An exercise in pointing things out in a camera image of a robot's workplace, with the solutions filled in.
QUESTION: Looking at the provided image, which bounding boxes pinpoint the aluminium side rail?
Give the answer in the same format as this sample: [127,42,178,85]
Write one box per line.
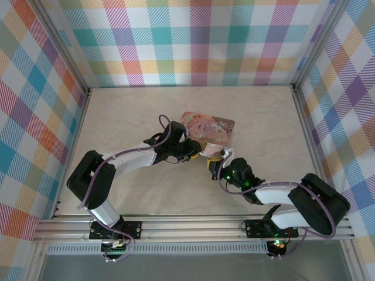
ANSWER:
[51,87,92,220]

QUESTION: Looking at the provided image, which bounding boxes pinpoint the grey slotted cable duct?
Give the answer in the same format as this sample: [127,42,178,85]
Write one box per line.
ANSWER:
[46,244,270,256]

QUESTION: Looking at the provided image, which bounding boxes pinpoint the aluminium frame post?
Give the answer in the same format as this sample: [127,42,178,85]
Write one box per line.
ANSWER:
[292,0,350,90]
[37,0,92,92]

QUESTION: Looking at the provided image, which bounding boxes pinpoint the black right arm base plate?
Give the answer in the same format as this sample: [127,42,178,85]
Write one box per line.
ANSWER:
[244,218,299,238]

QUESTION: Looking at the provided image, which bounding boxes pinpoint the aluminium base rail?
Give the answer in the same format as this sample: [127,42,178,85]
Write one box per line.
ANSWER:
[31,213,356,244]

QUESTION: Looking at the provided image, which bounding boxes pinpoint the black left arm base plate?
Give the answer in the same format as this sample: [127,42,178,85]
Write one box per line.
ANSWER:
[89,220,143,240]

